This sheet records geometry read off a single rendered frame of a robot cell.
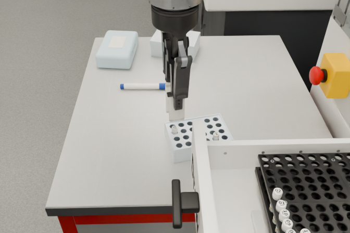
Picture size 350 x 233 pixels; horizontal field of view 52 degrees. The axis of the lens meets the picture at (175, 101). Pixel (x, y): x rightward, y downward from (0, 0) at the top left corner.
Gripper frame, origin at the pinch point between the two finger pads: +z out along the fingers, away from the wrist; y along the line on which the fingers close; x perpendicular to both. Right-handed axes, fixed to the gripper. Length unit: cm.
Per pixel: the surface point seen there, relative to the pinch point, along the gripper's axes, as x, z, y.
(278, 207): 7.0, -3.4, 28.5
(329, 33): 39.7, -3.4, -12.0
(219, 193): 2.4, 3.9, 19.5
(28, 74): -59, 88, -154
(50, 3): -47, 88, -263
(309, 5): 55, 5, -44
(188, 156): 1.6, 10.2, 5.2
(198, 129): 0.3, -5.3, 13.8
